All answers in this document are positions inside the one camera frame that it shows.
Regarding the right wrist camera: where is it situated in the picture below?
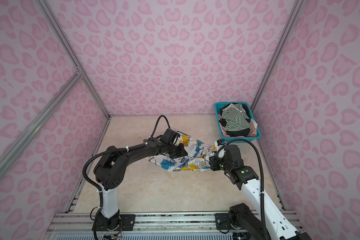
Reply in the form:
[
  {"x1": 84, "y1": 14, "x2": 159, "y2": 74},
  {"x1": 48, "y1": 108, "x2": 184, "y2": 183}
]
[{"x1": 217, "y1": 139, "x2": 244, "y2": 167}]

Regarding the teal plastic laundry basket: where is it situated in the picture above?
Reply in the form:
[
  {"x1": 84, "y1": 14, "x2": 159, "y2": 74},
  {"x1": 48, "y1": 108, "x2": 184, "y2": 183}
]
[{"x1": 214, "y1": 102, "x2": 261, "y2": 141}]

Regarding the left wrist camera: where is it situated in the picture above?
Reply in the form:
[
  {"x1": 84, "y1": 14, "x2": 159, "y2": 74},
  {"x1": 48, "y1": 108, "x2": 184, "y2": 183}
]
[{"x1": 160, "y1": 128, "x2": 180, "y2": 144}]

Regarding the diagonal aluminium wall strut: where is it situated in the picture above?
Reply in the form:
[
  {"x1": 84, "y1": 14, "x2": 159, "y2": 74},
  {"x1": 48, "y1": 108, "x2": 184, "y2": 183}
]
[{"x1": 0, "y1": 71, "x2": 83, "y2": 180}]

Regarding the black garment in basket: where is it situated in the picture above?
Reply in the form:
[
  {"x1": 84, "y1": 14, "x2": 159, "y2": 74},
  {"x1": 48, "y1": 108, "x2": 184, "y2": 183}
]
[{"x1": 220, "y1": 102, "x2": 253, "y2": 138}]

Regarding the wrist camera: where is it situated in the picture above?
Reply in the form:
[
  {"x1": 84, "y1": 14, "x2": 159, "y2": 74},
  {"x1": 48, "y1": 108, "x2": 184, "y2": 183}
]
[
  {"x1": 217, "y1": 139, "x2": 244, "y2": 167},
  {"x1": 160, "y1": 128, "x2": 180, "y2": 144}
]

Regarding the green white striped garment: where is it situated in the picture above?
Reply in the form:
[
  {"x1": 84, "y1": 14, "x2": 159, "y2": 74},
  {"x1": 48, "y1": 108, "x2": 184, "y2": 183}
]
[{"x1": 221, "y1": 103, "x2": 252, "y2": 132}]

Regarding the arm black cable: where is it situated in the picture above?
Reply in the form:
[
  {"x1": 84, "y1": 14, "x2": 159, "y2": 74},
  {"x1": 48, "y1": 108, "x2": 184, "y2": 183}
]
[
  {"x1": 82, "y1": 114, "x2": 172, "y2": 240},
  {"x1": 224, "y1": 138, "x2": 271, "y2": 240}
]

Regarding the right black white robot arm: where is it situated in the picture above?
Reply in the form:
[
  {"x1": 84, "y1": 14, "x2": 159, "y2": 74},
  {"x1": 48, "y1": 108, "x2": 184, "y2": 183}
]
[{"x1": 211, "y1": 157, "x2": 311, "y2": 240}]

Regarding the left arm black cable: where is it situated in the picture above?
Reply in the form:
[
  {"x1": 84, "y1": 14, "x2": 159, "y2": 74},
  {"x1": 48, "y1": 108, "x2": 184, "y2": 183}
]
[{"x1": 82, "y1": 114, "x2": 172, "y2": 240}]

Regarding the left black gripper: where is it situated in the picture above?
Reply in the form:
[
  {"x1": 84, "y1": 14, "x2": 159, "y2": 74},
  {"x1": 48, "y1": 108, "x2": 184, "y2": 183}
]
[{"x1": 168, "y1": 144, "x2": 192, "y2": 160}]

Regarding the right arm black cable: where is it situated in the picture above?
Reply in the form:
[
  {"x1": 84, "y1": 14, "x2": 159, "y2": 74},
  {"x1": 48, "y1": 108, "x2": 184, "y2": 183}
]
[{"x1": 224, "y1": 138, "x2": 271, "y2": 240}]

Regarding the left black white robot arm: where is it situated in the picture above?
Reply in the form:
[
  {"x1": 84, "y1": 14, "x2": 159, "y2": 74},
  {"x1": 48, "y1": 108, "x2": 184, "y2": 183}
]
[{"x1": 82, "y1": 138, "x2": 188, "y2": 233}]

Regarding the white yellow blue printed garment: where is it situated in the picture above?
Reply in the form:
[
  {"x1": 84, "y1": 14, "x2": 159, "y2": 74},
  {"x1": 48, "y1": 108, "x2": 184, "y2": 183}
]
[{"x1": 148, "y1": 131, "x2": 217, "y2": 172}]

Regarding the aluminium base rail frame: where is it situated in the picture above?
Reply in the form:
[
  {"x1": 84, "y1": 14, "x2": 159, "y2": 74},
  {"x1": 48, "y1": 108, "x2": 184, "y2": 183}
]
[{"x1": 43, "y1": 209, "x2": 307, "y2": 240}]

